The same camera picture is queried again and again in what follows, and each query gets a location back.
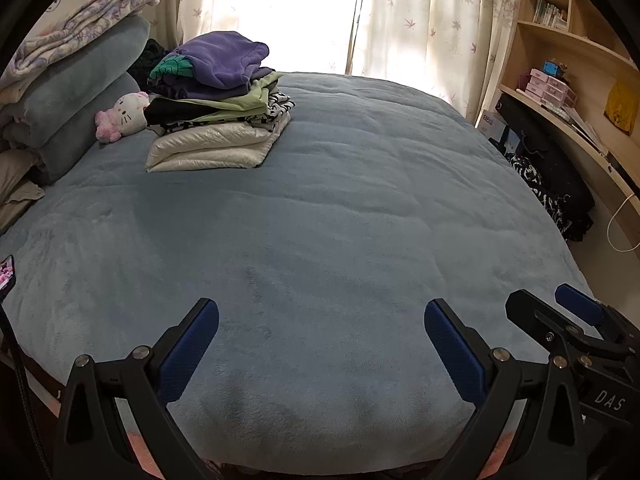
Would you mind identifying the black-white patterned folded garment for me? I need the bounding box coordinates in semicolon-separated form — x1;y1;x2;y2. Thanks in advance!
165;92;296;128

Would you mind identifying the light green folded garment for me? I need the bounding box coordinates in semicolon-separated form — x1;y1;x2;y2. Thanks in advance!
170;72;283;121

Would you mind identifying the white printed box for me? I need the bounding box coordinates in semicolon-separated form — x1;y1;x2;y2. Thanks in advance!
475;109;523;153

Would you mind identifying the white puffy folded jacket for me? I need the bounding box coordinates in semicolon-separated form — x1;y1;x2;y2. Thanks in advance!
145;112;292;173

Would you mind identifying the smartphone with pink screen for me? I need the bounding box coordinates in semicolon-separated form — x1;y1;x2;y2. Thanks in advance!
0;255;18;293

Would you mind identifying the black-white patterned clothes heap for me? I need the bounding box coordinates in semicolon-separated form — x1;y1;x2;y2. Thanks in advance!
507;152;593;241

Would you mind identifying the pink and white plush toy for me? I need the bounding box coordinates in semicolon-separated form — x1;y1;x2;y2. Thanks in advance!
95;91;151;143

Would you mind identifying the stack of papers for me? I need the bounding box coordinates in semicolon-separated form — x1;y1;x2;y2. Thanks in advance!
540;100;608;153

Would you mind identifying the black folded garment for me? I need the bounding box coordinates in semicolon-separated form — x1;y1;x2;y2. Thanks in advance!
145;96;201;126

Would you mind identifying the white cable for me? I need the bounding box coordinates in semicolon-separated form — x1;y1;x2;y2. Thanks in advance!
606;192;640;253

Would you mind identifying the dark cloth pile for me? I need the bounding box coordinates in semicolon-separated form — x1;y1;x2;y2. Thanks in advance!
127;39;173;93

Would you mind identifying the pink drawer organizer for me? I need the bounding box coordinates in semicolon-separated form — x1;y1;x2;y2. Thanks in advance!
517;67;577;108

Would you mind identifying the beige pillow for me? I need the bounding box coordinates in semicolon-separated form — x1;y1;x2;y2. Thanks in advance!
0;149;46;233

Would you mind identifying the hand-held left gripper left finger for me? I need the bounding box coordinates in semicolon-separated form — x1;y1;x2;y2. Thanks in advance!
52;297;221;480

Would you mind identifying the leaf-print curtain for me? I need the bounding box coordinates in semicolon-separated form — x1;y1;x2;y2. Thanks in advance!
120;0;221;53
345;0;523;123

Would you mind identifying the floral folded blanket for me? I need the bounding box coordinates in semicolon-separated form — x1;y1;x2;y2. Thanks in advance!
0;0;161;106

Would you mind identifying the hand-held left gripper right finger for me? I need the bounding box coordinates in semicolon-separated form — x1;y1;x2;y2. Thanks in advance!
424;298;587;480

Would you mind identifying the purple zip hoodie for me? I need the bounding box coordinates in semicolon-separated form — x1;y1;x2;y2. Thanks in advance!
149;31;273;101

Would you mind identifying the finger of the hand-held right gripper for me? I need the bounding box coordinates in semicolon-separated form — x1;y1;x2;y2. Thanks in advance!
555;283;640;348
505;289;629;367

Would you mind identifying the wooden shelf unit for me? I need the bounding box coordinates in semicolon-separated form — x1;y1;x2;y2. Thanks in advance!
470;0;640;256

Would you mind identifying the row of books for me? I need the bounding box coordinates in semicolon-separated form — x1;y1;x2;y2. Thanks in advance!
531;0;571;31

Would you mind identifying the long black bag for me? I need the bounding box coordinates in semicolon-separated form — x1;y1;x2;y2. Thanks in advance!
497;92;596;216

